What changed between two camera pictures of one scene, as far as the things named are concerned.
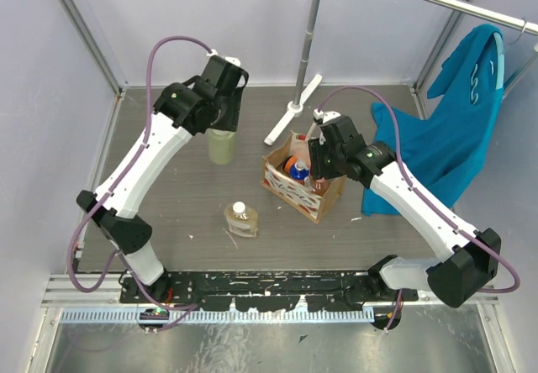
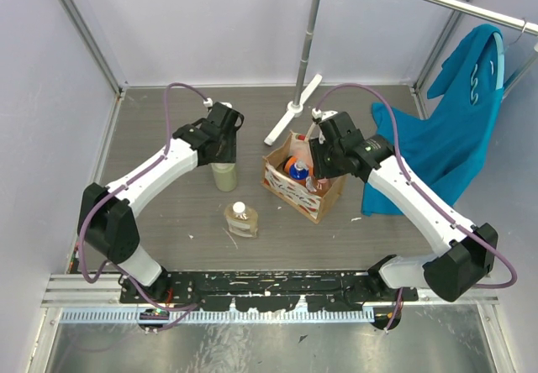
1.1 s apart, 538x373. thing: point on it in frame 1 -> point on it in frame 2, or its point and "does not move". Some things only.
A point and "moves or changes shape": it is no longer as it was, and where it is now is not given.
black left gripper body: [232, 110] -> [223, 150]
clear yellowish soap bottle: [241, 219] does not move
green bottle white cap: [220, 146] moves or changes shape
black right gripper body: [325, 162] does not move
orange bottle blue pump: [298, 169] does not move
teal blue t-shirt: [441, 149] does not move
